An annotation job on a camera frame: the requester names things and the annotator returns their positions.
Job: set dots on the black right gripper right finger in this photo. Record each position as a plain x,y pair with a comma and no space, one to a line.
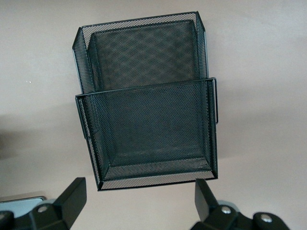
208,206

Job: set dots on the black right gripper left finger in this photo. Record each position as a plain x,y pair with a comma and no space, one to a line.
72,198

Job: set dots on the silver closed laptop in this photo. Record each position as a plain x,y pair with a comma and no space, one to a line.
21,203

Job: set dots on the black mesh two-tier tray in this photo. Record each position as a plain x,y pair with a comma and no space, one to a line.
148,119

